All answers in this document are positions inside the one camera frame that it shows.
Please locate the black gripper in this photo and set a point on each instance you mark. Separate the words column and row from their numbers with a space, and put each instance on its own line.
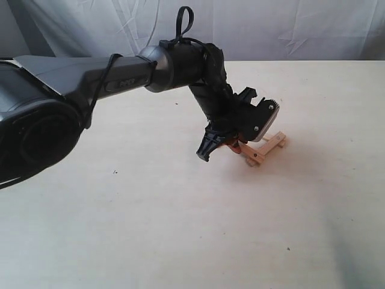
column 220, row 109

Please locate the wood strip with two magnets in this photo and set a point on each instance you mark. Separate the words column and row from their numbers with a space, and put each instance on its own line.
column 253, row 156

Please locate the plain wood strip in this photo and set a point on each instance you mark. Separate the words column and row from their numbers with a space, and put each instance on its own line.
column 266, row 147

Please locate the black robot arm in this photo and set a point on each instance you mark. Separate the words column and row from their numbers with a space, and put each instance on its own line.
column 47, row 103

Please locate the flat wood strip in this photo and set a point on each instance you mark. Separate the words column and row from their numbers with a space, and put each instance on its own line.
column 279, row 138

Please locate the white backdrop cloth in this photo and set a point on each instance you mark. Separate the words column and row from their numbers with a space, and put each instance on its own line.
column 244, row 30

